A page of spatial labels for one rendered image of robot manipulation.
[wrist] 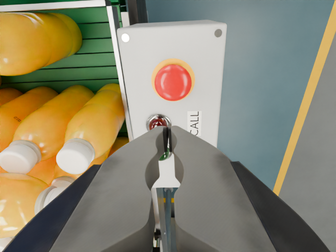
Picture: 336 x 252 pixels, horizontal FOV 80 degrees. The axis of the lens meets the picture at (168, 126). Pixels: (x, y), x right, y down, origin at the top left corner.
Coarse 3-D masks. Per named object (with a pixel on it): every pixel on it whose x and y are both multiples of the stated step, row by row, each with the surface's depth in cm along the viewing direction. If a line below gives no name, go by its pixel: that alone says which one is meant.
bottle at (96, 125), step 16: (96, 96) 34; (112, 96) 35; (80, 112) 29; (96, 112) 29; (112, 112) 32; (80, 128) 27; (96, 128) 27; (112, 128) 30; (64, 144) 26; (96, 144) 27; (112, 144) 31
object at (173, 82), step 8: (168, 64) 19; (176, 64) 19; (160, 72) 19; (168, 72) 19; (176, 72) 19; (184, 72) 19; (160, 80) 19; (168, 80) 19; (176, 80) 19; (184, 80) 19; (160, 88) 20; (168, 88) 20; (176, 88) 20; (184, 88) 20; (168, 96) 20; (176, 96) 20; (184, 96) 20
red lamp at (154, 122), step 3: (156, 117) 22; (159, 117) 22; (150, 120) 22; (153, 120) 22; (156, 120) 22; (159, 120) 22; (162, 120) 22; (165, 120) 22; (150, 123) 22; (153, 123) 22; (156, 123) 22; (159, 123) 22; (162, 123) 22; (165, 123) 22; (150, 126) 22; (153, 126) 22; (150, 129) 22
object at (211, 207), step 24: (192, 144) 10; (192, 168) 8; (216, 168) 8; (192, 192) 7; (216, 192) 7; (240, 192) 7; (192, 216) 6; (216, 216) 6; (240, 216) 6; (192, 240) 6; (216, 240) 6; (240, 240) 6; (264, 240) 6
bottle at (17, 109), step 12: (24, 96) 36; (36, 96) 37; (48, 96) 39; (0, 108) 32; (12, 108) 32; (24, 108) 34; (36, 108) 36; (0, 120) 29; (12, 120) 31; (0, 132) 29; (12, 132) 30; (0, 144) 29
